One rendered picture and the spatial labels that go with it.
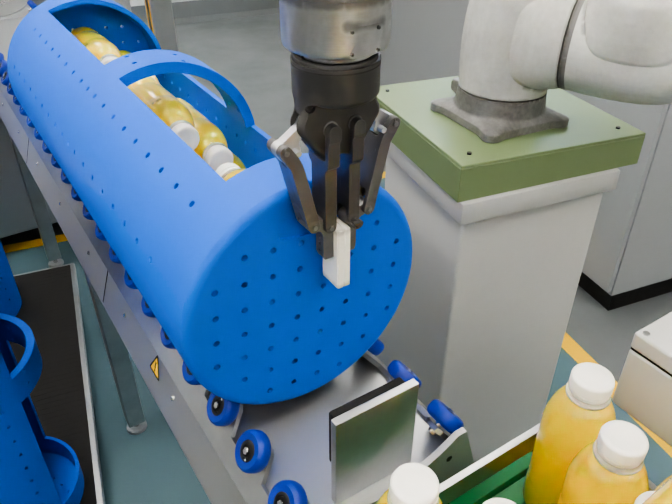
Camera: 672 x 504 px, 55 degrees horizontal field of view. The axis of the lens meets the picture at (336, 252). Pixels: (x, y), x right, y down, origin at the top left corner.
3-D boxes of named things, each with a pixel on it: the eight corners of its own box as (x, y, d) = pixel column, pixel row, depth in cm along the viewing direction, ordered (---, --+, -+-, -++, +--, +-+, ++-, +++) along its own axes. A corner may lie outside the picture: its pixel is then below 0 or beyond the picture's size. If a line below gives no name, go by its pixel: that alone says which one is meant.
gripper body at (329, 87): (315, 71, 49) (317, 180, 54) (404, 51, 53) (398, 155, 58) (268, 45, 54) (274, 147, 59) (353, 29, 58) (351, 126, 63)
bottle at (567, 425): (549, 543, 68) (589, 424, 57) (507, 490, 73) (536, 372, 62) (600, 516, 70) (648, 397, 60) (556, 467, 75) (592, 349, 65)
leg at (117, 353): (143, 416, 196) (100, 245, 160) (149, 429, 192) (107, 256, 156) (124, 425, 194) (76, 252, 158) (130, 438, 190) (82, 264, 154)
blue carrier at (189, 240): (159, 125, 144) (149, -11, 129) (399, 359, 84) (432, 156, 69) (21, 145, 130) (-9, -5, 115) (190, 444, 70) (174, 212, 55)
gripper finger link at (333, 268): (344, 229, 62) (337, 231, 62) (344, 287, 66) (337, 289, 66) (327, 215, 64) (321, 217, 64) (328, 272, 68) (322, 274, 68)
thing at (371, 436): (398, 447, 74) (405, 368, 67) (411, 462, 72) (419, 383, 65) (323, 489, 69) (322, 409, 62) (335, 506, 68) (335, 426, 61)
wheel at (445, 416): (430, 390, 73) (418, 404, 73) (457, 417, 70) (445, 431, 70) (446, 402, 76) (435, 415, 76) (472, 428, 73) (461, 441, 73)
